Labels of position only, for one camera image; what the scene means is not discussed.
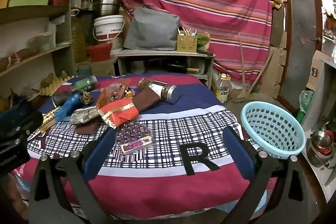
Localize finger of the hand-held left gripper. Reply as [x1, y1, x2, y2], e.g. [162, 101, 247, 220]
[0, 111, 44, 145]

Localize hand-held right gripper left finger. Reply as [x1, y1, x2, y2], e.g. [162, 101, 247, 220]
[29, 126, 118, 224]

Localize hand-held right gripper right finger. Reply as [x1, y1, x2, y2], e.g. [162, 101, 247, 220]
[223, 125, 308, 224]

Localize silver wrapper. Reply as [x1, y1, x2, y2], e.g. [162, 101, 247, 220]
[69, 106, 101, 125]

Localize light blue plastic basket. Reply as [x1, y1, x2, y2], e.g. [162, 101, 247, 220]
[241, 101, 306, 159]

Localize red wrapper gold trim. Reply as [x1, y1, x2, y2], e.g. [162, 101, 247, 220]
[98, 98, 139, 130]

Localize blue plastic wrapper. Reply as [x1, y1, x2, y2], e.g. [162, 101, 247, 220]
[54, 94, 87, 122]

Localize brown wrapper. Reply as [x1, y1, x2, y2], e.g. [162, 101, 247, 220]
[81, 91, 94, 106]

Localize orange snack wrapper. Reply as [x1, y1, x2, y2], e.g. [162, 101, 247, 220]
[97, 78, 132, 110]

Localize clear bead packet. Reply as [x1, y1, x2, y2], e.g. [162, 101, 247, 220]
[115, 122, 154, 156]

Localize yellow egg tray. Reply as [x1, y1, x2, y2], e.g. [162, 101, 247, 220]
[39, 73, 76, 96]

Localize straw broom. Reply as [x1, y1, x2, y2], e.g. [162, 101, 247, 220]
[232, 32, 253, 104]

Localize oil bottle yellow label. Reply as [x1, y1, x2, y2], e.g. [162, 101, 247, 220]
[215, 73, 233, 103]

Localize brown root vegetables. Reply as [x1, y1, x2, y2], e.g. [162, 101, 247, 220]
[0, 48, 37, 69]

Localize printed checked bedsheet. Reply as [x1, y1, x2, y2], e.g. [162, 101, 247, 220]
[26, 72, 279, 222]

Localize dark jar green label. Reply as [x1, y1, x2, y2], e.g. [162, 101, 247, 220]
[70, 76, 98, 93]

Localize wooden stick red tip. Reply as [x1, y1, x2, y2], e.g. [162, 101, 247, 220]
[249, 53, 274, 94]

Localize clear plastic container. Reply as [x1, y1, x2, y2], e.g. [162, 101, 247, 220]
[28, 31, 55, 54]

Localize steel pot red rim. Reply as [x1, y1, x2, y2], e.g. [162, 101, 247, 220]
[306, 144, 336, 169]

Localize green plastic bag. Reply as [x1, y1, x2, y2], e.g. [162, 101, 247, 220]
[297, 90, 315, 122]

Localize brown cardboard box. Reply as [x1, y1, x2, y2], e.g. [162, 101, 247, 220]
[76, 57, 117, 77]

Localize steel bowl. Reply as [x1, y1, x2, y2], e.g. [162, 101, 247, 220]
[311, 130, 333, 151]

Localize glass spice jar silver lid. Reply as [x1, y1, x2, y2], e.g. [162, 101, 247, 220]
[138, 78, 181, 104]

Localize white metal counter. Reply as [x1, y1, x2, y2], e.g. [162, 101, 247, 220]
[301, 59, 336, 188]

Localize red plastic basin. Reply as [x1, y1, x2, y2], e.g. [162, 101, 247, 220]
[87, 42, 113, 62]

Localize wooden shelf unit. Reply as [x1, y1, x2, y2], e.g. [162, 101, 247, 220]
[0, 0, 118, 109]

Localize yellow oil jug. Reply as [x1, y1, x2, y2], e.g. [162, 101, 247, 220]
[70, 9, 87, 63]

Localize open cardboard box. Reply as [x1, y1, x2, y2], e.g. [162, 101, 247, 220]
[306, 50, 332, 92]

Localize green leafy vegetables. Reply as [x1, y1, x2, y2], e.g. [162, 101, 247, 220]
[196, 32, 211, 52]

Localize low wooden shelf table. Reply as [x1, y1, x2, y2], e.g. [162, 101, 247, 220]
[115, 49, 216, 89]

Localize wooden utensil holder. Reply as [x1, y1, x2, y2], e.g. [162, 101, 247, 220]
[177, 26, 198, 52]

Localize green plastic tray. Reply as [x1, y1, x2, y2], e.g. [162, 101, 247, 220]
[7, 0, 50, 7]

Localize white plastic bucket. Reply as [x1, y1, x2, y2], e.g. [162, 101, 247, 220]
[93, 15, 125, 43]

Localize grey fabric bag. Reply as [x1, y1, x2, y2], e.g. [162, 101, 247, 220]
[123, 7, 181, 51]

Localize cluster of small jars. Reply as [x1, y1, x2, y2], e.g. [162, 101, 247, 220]
[72, 0, 93, 9]

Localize stacked steel pot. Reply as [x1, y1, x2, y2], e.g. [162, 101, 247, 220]
[92, 0, 122, 20]

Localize red striped hanging cloth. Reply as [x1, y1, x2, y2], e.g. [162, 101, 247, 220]
[115, 0, 273, 85]

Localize black pan wooden handle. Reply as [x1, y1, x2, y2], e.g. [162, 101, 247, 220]
[167, 60, 204, 75]

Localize grey door wooden frame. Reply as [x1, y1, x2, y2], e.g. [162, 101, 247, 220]
[278, 0, 323, 119]

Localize wall rack with papers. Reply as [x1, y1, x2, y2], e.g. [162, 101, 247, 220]
[319, 0, 336, 43]

